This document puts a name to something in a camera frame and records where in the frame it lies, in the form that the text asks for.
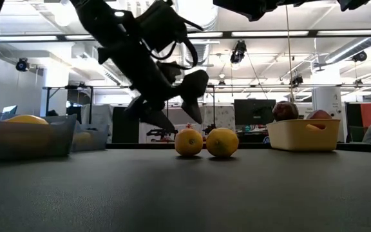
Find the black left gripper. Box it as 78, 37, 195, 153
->
97, 38, 210, 135

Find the black table mat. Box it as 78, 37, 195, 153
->
0, 146, 371, 232

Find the black cabinet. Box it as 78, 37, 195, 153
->
111, 106, 140, 144

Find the silver ventilation duct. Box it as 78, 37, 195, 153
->
325, 35, 371, 64

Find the yellow lemon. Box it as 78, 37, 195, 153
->
75, 130, 93, 148
205, 127, 240, 159
174, 128, 204, 157

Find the black overhead beam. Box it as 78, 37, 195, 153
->
0, 29, 371, 43

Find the black metal rack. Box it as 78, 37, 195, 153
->
42, 85, 93, 125

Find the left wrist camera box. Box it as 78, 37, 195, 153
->
136, 0, 189, 54

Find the dark red bell pepper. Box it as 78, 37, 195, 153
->
271, 101, 300, 122

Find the red apple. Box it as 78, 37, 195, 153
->
306, 109, 334, 121

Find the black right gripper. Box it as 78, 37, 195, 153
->
213, 0, 302, 22

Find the grey plastic basket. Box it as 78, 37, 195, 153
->
0, 114, 78, 162
71, 122, 111, 152

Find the black computer monitor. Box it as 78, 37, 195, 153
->
233, 99, 276, 126

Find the tan plastic basket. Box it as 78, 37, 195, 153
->
265, 118, 341, 152

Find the thin hanging cord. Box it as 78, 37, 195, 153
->
284, 5, 294, 102

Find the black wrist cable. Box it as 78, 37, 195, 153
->
146, 17, 204, 70

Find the white building pillar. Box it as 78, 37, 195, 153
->
312, 66, 344, 121

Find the yellow bell pepper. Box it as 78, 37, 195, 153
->
4, 114, 50, 126

